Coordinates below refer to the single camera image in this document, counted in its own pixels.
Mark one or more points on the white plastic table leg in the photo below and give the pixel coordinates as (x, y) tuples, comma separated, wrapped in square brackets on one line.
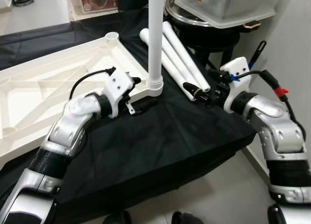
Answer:
[(155, 34), (186, 56), (182, 68), (176, 77)]

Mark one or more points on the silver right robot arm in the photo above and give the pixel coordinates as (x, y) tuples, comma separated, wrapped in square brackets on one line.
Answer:
[(277, 131)]

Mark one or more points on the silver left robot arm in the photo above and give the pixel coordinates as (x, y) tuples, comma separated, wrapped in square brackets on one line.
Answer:
[(68, 131)]

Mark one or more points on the black tablecloth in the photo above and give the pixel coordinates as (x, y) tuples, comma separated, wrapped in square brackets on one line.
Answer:
[(170, 146)]

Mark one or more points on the clear plastic storage box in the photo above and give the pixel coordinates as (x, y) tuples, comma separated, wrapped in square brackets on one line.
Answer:
[(228, 5)]

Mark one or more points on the clear bin orange lid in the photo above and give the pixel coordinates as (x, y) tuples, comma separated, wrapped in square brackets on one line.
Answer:
[(73, 3)]

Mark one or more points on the black robot left foot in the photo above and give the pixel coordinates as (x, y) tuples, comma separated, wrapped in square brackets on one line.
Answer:
[(116, 218)]

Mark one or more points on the black robot foot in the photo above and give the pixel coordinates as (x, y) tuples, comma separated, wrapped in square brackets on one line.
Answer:
[(187, 219), (116, 218)]

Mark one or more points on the black robot right foot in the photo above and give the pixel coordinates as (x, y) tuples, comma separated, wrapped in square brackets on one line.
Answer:
[(187, 219)]

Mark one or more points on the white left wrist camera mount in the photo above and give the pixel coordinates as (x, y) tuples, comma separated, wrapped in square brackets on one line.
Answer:
[(116, 85)]

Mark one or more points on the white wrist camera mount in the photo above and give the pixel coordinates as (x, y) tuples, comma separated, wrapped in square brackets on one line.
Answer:
[(116, 85), (235, 68)]

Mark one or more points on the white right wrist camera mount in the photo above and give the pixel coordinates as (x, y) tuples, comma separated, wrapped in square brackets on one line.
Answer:
[(235, 68)]

